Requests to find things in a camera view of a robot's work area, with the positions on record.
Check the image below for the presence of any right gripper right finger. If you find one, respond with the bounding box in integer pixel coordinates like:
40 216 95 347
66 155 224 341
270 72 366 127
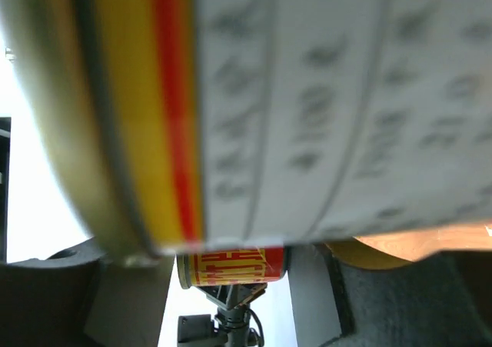
288 244 491 346

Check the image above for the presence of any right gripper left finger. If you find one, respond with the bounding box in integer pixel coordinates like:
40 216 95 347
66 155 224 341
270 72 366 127
1 239 173 346

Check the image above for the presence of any red yellow fish tin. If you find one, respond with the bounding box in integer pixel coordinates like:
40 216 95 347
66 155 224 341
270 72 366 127
1 0 491 262

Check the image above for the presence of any yellow cabinet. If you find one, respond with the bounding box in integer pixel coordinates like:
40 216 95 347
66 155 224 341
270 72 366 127
324 239 412 271

